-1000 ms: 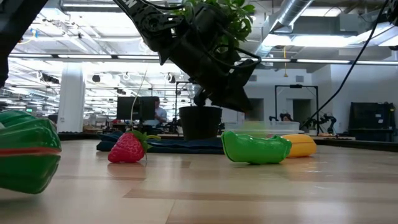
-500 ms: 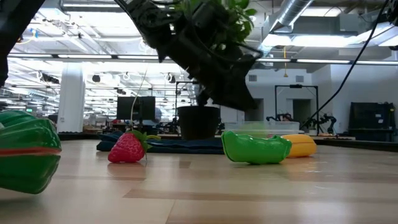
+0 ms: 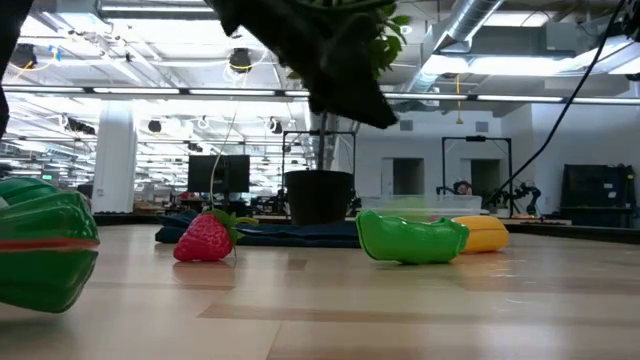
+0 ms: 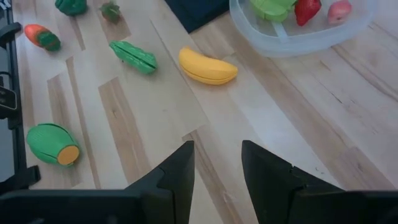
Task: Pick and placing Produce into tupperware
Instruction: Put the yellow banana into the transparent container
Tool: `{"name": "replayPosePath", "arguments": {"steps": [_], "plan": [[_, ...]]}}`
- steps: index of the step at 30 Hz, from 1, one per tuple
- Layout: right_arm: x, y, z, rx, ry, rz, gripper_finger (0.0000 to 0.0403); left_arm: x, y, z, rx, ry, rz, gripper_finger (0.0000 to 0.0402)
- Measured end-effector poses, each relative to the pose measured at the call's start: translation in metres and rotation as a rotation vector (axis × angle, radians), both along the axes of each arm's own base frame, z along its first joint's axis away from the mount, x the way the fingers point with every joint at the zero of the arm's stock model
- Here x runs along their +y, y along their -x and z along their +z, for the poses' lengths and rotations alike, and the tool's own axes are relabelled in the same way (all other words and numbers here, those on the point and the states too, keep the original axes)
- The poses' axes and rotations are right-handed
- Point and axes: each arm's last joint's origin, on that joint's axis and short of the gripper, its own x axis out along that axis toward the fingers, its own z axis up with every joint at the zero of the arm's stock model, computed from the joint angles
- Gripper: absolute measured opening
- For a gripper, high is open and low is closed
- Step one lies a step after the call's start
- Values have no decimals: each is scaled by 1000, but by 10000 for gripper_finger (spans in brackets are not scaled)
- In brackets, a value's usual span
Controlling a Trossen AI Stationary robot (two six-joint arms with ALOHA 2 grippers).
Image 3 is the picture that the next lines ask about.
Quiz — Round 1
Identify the white hanging cable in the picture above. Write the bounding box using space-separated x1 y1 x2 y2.
208 74 251 209

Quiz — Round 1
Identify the black metal frame stand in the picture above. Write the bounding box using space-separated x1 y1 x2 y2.
441 135 514 217

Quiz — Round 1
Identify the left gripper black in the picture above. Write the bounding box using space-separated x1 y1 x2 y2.
209 0 400 130

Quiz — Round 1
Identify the black computer monitor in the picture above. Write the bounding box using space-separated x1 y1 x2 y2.
187 154 251 195

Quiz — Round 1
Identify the yellow toy banana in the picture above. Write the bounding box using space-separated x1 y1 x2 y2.
452 215 512 255

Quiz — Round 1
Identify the black plant pot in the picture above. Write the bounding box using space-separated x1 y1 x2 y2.
284 170 355 226

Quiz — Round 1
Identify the dark blue folded cloth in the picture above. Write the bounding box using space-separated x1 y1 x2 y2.
155 210 362 250

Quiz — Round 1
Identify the clear plastic container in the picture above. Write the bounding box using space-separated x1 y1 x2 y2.
359 194 490 223

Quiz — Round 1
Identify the green leafy small tree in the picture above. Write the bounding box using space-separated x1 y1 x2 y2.
287 0 412 172

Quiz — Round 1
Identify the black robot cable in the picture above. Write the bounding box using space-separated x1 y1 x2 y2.
482 0 629 207

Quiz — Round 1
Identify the yellow hanging cord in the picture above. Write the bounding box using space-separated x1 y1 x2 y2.
453 73 464 126

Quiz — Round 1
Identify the black equipment cabinet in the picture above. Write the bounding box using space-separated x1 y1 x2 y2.
560 163 638 227

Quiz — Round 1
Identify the white building column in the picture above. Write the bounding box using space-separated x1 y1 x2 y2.
92 102 139 215

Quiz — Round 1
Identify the silver ventilation duct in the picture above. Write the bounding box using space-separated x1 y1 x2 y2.
405 0 506 94

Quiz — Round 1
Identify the red toy strawberry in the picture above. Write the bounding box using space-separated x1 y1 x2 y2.
173 208 260 264

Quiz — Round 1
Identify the long light strip bar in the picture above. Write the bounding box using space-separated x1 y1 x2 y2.
0 85 640 105

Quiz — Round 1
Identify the large green toy pepper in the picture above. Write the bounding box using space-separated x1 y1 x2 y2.
0 177 101 315

